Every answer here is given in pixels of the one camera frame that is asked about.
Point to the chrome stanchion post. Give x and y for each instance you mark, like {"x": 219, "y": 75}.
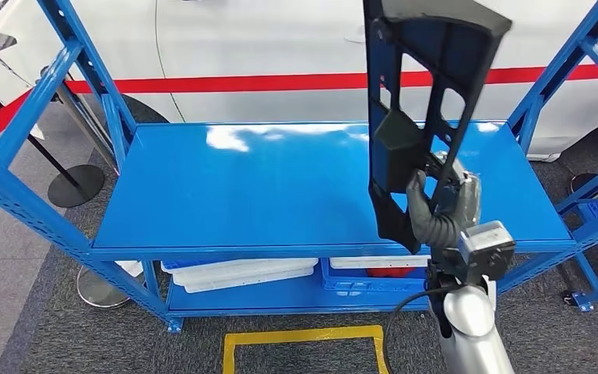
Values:
{"x": 100, "y": 291}

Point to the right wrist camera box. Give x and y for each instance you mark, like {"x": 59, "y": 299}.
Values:
{"x": 487, "y": 250}

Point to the black plastic plate bracket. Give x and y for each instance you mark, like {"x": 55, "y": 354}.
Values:
{"x": 385, "y": 206}

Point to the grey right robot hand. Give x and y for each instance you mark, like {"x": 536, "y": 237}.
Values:
{"x": 468, "y": 201}

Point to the white car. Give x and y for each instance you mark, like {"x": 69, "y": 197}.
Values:
{"x": 252, "y": 41}

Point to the red item in bin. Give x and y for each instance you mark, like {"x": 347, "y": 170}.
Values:
{"x": 389, "y": 272}

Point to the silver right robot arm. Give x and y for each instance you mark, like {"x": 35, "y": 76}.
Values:
{"x": 469, "y": 330}

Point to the red barrier belt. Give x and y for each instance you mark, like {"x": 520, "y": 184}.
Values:
{"x": 278, "y": 82}

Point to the blue metal shelf rack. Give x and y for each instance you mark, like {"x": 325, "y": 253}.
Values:
{"x": 227, "y": 196}

